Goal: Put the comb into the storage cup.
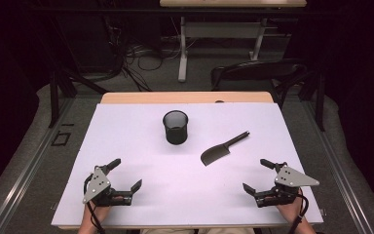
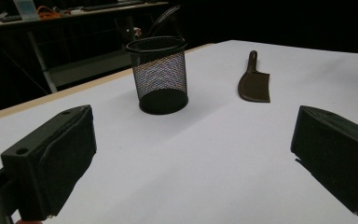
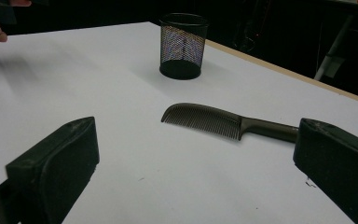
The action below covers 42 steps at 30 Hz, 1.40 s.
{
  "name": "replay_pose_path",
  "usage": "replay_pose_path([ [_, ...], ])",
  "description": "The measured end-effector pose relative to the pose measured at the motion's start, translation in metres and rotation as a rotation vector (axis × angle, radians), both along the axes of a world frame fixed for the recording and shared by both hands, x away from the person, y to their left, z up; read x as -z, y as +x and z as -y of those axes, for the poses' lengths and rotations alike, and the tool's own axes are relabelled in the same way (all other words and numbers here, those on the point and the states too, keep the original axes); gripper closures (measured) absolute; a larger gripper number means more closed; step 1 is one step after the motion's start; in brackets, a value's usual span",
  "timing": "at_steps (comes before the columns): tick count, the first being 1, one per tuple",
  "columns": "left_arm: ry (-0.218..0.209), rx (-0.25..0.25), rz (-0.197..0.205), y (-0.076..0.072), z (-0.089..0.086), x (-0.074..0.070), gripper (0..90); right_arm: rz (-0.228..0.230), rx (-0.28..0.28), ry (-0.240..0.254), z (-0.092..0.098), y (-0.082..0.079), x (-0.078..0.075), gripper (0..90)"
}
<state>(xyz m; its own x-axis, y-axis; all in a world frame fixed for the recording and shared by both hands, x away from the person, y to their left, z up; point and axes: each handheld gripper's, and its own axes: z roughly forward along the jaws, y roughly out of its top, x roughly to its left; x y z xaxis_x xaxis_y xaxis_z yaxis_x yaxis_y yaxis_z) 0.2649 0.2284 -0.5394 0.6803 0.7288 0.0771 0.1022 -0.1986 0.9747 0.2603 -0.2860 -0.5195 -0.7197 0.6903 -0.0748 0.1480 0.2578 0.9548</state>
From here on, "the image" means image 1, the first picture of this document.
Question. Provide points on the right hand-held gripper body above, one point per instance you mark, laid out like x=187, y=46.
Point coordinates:
x=289, y=180

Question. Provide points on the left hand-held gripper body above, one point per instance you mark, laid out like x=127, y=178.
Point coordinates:
x=96, y=187

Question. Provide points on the black spatula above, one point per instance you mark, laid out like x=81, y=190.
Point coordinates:
x=214, y=154

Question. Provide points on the black mesh pen holder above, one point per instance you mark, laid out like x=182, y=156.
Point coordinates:
x=175, y=135

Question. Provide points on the person's left hand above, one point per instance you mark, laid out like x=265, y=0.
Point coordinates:
x=101, y=212

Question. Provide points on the person's right hand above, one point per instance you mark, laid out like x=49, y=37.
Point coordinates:
x=289, y=210

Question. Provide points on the white table mat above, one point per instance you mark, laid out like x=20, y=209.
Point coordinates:
x=181, y=195

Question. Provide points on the black metal stand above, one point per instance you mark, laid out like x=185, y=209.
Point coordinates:
x=54, y=97
x=320, y=104

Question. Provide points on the black office chair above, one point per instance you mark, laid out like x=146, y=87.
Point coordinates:
x=256, y=70

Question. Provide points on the wooden table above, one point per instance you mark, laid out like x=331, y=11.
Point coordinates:
x=181, y=97

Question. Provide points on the beige desk with white legs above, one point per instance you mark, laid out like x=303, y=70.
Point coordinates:
x=233, y=3

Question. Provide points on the aluminium floor rail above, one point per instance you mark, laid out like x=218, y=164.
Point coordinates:
x=22, y=175
x=341, y=175

